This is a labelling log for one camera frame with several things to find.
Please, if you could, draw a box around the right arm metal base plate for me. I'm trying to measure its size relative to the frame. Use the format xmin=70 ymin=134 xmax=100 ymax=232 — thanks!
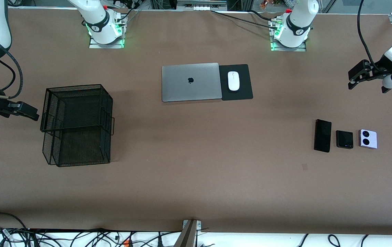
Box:
xmin=89 ymin=21 xmax=125 ymax=49

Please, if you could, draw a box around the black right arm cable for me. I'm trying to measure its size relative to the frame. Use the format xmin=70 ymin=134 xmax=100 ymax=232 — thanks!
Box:
xmin=0 ymin=41 xmax=24 ymax=100

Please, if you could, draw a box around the lavender flip phone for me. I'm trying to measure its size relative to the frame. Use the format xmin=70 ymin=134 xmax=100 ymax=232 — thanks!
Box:
xmin=358 ymin=129 xmax=378 ymax=150

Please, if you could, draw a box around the curved black table cable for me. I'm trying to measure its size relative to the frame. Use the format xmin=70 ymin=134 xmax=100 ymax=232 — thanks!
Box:
xmin=249 ymin=10 xmax=275 ymax=22

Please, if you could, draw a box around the long black smartphone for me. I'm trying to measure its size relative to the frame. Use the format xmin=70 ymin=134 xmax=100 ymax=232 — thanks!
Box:
xmin=314 ymin=119 xmax=332 ymax=153

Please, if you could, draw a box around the black mesh two-tier organizer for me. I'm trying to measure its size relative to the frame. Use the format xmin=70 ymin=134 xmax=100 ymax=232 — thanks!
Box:
xmin=40 ymin=84 xmax=115 ymax=168

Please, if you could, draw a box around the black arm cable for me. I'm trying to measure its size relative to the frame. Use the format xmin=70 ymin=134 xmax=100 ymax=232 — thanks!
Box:
xmin=357 ymin=0 xmax=380 ymax=69
xmin=0 ymin=41 xmax=24 ymax=100

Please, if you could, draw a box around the white computer mouse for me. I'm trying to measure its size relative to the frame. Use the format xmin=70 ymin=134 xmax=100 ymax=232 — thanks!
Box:
xmin=228 ymin=71 xmax=240 ymax=92

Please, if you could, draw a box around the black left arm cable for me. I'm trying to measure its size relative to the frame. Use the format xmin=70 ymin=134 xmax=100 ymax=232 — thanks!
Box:
xmin=357 ymin=0 xmax=380 ymax=69

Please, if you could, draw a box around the aluminium camera post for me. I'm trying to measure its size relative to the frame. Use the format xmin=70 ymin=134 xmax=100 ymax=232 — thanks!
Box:
xmin=174 ymin=219 xmax=202 ymax=247

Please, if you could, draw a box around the grey metal power strip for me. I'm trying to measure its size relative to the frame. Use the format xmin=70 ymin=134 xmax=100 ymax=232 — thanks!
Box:
xmin=176 ymin=0 xmax=228 ymax=11

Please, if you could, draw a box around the black base cable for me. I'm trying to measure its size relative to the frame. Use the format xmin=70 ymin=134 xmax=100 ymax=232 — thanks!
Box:
xmin=115 ymin=7 xmax=142 ymax=27

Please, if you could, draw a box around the silver closed laptop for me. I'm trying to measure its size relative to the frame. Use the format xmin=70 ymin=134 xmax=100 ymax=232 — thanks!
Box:
xmin=162 ymin=62 xmax=222 ymax=103

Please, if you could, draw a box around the black mouse pad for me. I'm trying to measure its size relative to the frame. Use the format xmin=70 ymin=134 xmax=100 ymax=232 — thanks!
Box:
xmin=219 ymin=64 xmax=254 ymax=101

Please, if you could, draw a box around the long black table cable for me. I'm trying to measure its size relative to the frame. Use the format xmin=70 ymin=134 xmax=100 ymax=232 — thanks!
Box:
xmin=211 ymin=10 xmax=279 ymax=31

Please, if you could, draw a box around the black flip phone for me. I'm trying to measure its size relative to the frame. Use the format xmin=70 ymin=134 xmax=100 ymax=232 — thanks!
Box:
xmin=336 ymin=130 xmax=354 ymax=149

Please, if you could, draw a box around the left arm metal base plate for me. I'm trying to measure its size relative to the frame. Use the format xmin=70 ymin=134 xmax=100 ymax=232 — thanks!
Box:
xmin=270 ymin=19 xmax=307 ymax=52

